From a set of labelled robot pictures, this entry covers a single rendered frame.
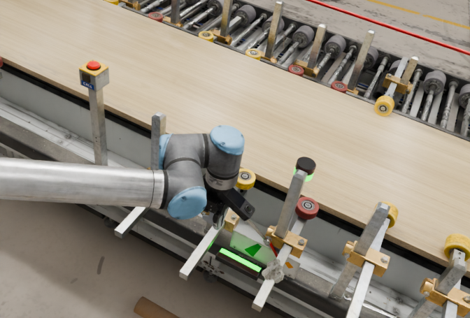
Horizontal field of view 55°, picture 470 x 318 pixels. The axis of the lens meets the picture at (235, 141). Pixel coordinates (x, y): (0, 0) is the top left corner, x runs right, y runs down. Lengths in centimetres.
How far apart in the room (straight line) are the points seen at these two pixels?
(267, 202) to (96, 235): 113
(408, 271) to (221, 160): 93
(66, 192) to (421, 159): 147
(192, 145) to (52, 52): 129
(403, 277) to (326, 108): 79
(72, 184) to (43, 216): 175
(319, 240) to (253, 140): 47
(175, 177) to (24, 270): 162
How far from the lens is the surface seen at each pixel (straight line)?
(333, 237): 180
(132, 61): 221
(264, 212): 185
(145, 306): 228
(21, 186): 100
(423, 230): 175
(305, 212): 161
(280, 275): 147
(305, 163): 139
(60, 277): 249
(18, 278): 253
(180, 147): 111
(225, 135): 114
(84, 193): 100
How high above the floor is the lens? 209
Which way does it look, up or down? 41 degrees down
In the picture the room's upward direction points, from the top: 10 degrees clockwise
